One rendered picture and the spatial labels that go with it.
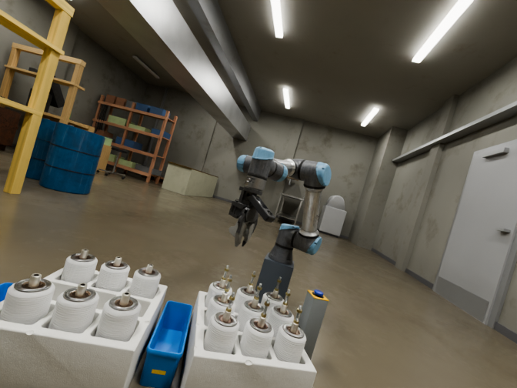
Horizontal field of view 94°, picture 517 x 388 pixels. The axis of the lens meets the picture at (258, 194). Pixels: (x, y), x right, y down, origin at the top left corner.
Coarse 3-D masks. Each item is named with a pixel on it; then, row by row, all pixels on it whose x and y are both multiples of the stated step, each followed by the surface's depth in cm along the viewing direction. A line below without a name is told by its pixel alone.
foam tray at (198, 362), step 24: (192, 336) 80; (240, 336) 82; (192, 360) 67; (216, 360) 68; (240, 360) 70; (264, 360) 73; (192, 384) 67; (216, 384) 69; (240, 384) 70; (264, 384) 72; (288, 384) 73; (312, 384) 75
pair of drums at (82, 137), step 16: (48, 128) 303; (64, 128) 278; (48, 144) 306; (64, 144) 278; (80, 144) 285; (96, 144) 299; (32, 160) 302; (48, 160) 280; (64, 160) 280; (80, 160) 288; (96, 160) 308; (32, 176) 303; (48, 176) 279; (64, 176) 282; (80, 176) 292; (80, 192) 297
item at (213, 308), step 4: (212, 296) 89; (212, 300) 85; (208, 304) 87; (212, 304) 84; (216, 304) 84; (208, 308) 85; (212, 308) 84; (216, 308) 83; (220, 308) 83; (224, 308) 83; (232, 308) 85; (208, 312) 84; (212, 312) 83; (216, 312) 83; (232, 312) 85; (208, 316) 84; (204, 320) 86; (208, 320) 84; (204, 324) 85
